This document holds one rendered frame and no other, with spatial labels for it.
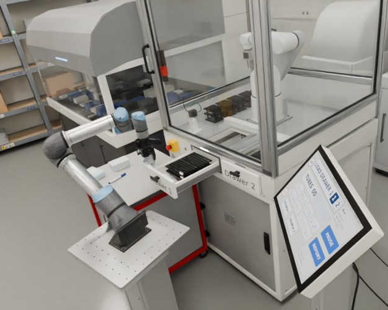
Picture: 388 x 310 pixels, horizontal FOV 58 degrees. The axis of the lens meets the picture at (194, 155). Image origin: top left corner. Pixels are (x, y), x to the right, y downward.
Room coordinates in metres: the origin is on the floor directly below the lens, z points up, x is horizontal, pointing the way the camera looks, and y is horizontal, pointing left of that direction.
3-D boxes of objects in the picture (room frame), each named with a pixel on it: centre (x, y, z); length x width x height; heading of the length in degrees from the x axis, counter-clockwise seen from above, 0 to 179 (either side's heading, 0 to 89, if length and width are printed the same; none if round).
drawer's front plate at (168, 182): (1.71, 0.21, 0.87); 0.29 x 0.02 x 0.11; 32
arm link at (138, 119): (1.95, 0.28, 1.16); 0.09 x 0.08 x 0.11; 104
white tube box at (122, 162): (2.20, 0.53, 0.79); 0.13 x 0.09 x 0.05; 118
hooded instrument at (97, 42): (3.54, 0.56, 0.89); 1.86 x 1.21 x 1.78; 32
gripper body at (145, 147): (1.95, 0.29, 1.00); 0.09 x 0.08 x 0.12; 130
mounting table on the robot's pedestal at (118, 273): (1.40, 0.40, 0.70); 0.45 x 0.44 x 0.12; 135
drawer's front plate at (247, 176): (1.62, -0.23, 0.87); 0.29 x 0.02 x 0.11; 32
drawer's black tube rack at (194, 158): (1.82, 0.04, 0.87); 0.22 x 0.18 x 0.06; 122
